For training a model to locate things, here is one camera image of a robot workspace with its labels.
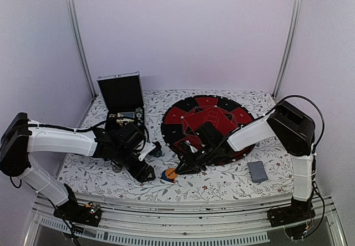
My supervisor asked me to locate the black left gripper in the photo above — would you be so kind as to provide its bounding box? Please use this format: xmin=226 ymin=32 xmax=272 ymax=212
xmin=114 ymin=146 xmax=156 ymax=183

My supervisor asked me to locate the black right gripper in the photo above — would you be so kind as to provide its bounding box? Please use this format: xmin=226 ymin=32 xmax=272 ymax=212
xmin=175 ymin=142 xmax=217 ymax=175

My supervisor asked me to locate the orange big blind button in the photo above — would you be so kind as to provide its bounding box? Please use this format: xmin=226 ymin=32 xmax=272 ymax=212
xmin=165 ymin=168 xmax=178 ymax=180

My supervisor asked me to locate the blue green 50 chip stack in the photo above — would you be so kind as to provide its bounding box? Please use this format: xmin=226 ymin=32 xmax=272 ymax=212
xmin=151 ymin=147 xmax=163 ymax=157

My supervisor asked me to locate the blue small blind button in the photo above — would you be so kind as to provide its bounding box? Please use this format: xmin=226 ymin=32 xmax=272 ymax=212
xmin=161 ymin=171 xmax=168 ymax=180

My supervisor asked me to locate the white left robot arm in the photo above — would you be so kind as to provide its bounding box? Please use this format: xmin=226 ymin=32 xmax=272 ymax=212
xmin=1 ymin=112 xmax=156 ymax=221

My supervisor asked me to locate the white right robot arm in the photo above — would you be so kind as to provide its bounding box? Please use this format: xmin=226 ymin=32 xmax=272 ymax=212
xmin=175 ymin=96 xmax=321 ymax=222

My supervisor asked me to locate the black triangular dealer plate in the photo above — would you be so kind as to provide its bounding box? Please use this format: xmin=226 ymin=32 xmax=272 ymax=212
xmin=160 ymin=176 xmax=176 ymax=183

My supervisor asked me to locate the round red black poker mat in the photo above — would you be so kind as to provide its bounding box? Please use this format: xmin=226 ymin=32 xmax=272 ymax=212
xmin=161 ymin=95 xmax=254 ymax=166

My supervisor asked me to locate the boxed playing card deck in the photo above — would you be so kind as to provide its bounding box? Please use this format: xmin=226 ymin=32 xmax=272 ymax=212
xmin=116 ymin=112 xmax=135 ymax=124

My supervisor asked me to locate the green 20 chip stack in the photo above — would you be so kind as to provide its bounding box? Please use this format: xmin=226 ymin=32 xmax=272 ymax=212
xmin=134 ymin=107 xmax=144 ymax=125

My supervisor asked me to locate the blue loose card deck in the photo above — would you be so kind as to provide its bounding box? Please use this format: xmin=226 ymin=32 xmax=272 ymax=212
xmin=247 ymin=161 xmax=268 ymax=183

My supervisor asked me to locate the aluminium poker case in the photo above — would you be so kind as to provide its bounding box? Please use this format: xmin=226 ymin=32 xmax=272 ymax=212
xmin=97 ymin=71 xmax=145 ymax=131

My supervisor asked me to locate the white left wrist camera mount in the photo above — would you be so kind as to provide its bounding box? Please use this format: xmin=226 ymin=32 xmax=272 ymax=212
xmin=138 ymin=142 xmax=156 ymax=161

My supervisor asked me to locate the front aluminium rail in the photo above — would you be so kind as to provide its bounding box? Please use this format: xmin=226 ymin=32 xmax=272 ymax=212
xmin=22 ymin=193 xmax=351 ymax=245

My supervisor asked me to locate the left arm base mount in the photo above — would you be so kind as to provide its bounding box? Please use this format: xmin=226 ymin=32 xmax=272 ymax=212
xmin=53 ymin=201 xmax=102 ymax=227

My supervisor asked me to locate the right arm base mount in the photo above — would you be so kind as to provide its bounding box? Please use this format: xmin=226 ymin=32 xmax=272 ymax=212
xmin=267 ymin=200 xmax=316 ymax=227

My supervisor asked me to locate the left aluminium frame post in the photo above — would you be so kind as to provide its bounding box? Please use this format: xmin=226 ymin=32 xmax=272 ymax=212
xmin=66 ymin=0 xmax=97 ymax=98

